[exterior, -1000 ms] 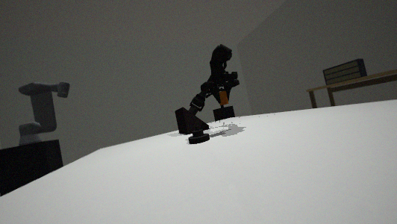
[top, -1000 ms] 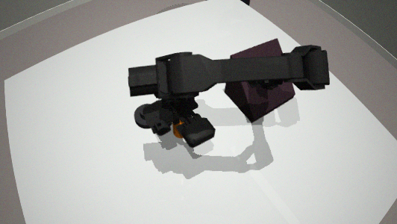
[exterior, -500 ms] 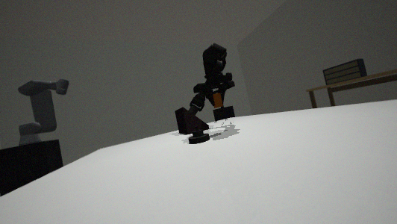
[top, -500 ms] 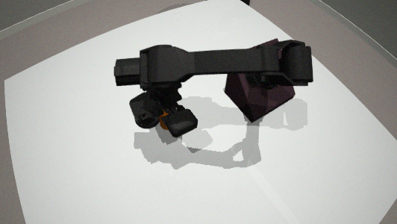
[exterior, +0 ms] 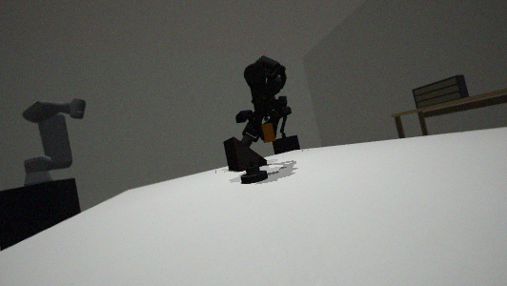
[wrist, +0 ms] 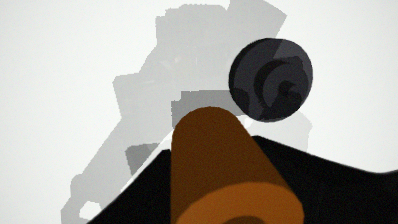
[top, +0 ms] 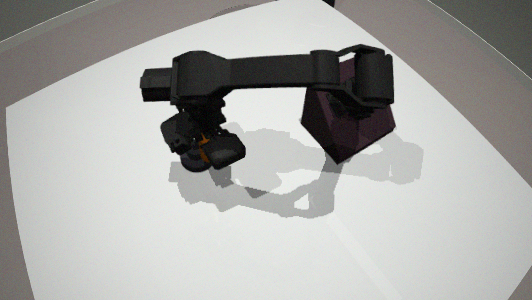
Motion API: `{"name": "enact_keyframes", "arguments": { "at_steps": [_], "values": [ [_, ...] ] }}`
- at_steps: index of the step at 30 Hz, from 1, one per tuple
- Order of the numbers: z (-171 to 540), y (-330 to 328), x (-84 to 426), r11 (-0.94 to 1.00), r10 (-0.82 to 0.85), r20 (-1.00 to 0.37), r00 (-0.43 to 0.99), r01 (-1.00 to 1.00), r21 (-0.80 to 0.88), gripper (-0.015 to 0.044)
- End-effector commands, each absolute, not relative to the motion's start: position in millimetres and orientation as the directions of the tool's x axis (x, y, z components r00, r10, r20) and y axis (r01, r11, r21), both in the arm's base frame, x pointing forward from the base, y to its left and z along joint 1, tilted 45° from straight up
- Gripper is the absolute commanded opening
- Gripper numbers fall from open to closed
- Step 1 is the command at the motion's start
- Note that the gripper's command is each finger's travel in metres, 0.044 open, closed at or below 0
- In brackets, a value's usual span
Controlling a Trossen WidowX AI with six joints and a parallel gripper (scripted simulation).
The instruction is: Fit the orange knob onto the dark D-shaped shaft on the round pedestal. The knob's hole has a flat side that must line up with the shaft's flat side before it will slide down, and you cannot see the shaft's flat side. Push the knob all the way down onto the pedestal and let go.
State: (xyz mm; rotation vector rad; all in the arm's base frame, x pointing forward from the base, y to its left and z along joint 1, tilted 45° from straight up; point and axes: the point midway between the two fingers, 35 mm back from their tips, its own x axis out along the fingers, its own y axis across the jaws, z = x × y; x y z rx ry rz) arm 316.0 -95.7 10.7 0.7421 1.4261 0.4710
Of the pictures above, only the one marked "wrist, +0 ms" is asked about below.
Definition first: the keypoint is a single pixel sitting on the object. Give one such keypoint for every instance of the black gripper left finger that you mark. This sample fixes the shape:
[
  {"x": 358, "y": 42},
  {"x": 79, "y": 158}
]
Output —
[{"x": 147, "y": 199}]

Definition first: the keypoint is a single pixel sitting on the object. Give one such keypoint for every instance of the orange knob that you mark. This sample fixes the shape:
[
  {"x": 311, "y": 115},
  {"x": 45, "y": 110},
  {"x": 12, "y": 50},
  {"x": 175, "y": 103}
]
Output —
[{"x": 219, "y": 175}]

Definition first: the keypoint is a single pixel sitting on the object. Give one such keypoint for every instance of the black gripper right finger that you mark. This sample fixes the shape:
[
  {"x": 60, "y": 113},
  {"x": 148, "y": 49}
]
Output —
[{"x": 334, "y": 193}]

